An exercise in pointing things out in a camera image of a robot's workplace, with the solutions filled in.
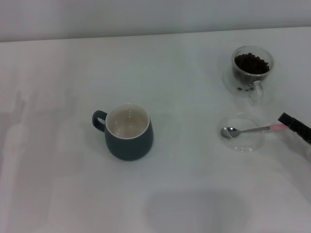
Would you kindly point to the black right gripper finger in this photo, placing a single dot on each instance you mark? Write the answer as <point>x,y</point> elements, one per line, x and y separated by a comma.
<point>297,127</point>

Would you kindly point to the teal ceramic mug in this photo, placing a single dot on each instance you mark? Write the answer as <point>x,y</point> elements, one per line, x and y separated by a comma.
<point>128,148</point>

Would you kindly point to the pile of coffee beans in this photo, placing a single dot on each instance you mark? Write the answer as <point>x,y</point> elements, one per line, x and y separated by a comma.
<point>251,63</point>

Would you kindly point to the clear empty glass saucer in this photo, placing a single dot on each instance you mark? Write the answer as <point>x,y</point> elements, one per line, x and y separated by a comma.
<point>245,145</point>

